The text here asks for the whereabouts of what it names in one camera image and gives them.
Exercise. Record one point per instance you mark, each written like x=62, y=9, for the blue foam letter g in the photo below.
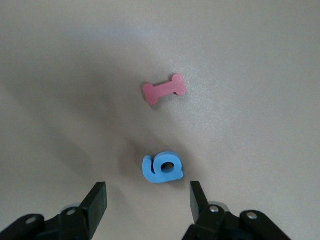
x=155, y=175

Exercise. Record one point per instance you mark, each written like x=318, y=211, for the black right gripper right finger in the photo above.
x=215, y=225

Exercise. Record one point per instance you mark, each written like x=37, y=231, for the dark red foam letter I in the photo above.
x=165, y=91

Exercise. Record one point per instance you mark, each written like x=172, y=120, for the brown table cover sheet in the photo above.
x=75, y=75

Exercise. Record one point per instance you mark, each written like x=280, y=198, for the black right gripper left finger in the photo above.
x=82, y=220

